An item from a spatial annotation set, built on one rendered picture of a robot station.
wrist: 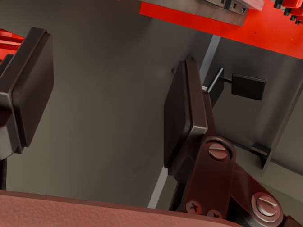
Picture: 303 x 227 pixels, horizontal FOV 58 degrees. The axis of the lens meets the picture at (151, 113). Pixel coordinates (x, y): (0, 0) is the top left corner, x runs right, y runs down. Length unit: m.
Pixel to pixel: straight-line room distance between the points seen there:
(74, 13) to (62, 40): 0.19
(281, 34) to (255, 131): 2.15
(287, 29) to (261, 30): 0.16
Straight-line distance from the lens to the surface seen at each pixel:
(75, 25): 1.95
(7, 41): 0.68
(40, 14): 1.77
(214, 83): 3.24
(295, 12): 0.98
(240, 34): 2.08
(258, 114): 3.97
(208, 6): 1.40
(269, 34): 2.05
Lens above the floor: 1.40
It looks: 25 degrees down
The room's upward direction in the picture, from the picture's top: 115 degrees clockwise
